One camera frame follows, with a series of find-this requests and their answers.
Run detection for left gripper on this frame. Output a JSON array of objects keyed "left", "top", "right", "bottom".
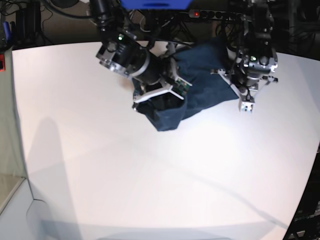
[{"left": 210, "top": 29, "right": 279, "bottom": 103}]

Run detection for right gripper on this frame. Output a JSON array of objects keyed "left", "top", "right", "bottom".
[{"left": 96, "top": 30, "right": 182, "bottom": 110}]

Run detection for dark blue t-shirt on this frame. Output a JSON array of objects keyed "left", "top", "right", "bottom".
[{"left": 134, "top": 36, "right": 239, "bottom": 132}]

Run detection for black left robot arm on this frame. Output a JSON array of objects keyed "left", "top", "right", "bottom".
[{"left": 211, "top": 0, "right": 278, "bottom": 111}]

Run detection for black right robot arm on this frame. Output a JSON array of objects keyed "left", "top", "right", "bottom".
[{"left": 89, "top": 0, "right": 184, "bottom": 114}]

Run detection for black power strip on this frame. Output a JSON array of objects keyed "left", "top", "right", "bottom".
[{"left": 188, "top": 9, "right": 242, "bottom": 21}]

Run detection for blue plastic box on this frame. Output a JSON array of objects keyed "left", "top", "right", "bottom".
[{"left": 120, "top": 0, "right": 192, "bottom": 10}]

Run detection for red black device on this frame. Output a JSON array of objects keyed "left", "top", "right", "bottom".
[{"left": 0, "top": 53, "right": 6, "bottom": 72}]

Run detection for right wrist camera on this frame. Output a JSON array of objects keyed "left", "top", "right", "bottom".
[{"left": 171, "top": 77, "right": 193, "bottom": 100}]

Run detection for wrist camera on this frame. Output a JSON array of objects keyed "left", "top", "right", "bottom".
[
  {"left": 171, "top": 77, "right": 193, "bottom": 100},
  {"left": 239, "top": 99, "right": 255, "bottom": 113}
]

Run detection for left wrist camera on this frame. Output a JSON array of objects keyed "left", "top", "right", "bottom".
[{"left": 239, "top": 99, "right": 255, "bottom": 113}]

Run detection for blue handled tool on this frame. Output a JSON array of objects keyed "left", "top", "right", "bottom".
[{"left": 2, "top": 21, "right": 12, "bottom": 42}]

